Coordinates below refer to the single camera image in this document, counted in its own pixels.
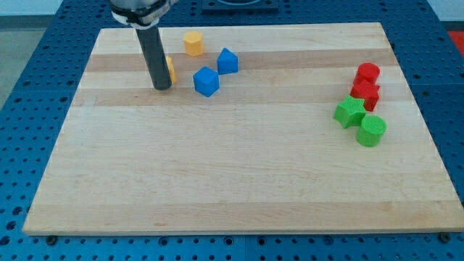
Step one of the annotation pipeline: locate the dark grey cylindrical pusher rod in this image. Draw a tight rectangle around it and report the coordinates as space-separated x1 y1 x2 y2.
136 25 172 91

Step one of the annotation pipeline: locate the green star block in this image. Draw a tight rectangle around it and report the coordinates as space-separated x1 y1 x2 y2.
333 95 366 128

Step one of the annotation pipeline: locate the red star block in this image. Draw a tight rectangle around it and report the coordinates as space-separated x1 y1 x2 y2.
350 80 380 112

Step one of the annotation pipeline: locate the red circle block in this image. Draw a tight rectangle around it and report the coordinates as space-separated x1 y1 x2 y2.
353 62 381 85

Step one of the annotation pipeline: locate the green circle block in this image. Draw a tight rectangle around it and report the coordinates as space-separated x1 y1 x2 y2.
356 115 387 147

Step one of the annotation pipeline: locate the yellow hexagon block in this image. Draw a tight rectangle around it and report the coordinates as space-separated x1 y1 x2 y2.
183 30 204 57

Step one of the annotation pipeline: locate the yellow block behind rod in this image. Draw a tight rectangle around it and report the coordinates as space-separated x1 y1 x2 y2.
166 56 177 84

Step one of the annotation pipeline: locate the blue cube block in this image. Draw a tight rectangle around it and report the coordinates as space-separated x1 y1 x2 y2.
193 67 220 97

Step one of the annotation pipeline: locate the blue triangle block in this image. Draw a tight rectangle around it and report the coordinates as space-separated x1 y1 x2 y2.
217 48 239 75

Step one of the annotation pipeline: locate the light wooden board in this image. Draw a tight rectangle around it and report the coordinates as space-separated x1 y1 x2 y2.
22 22 463 236

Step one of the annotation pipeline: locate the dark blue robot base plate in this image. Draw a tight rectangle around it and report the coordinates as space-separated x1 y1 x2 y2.
201 0 279 14

